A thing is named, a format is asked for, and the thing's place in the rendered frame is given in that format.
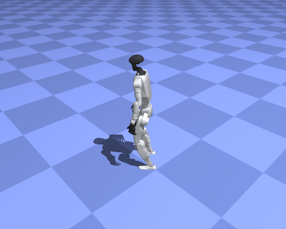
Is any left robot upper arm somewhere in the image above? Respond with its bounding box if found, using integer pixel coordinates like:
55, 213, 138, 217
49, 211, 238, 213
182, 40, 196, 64
133, 79, 143, 107

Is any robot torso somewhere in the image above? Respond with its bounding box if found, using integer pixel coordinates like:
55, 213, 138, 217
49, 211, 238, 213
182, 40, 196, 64
133, 70, 153, 118

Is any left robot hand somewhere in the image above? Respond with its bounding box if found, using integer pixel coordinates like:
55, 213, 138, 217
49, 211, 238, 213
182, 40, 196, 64
127, 121, 137, 135

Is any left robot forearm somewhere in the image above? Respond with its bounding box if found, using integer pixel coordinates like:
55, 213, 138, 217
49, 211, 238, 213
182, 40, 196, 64
131, 102, 140, 125

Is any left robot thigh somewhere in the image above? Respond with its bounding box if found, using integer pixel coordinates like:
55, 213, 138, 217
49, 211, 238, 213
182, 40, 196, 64
133, 113, 149, 147

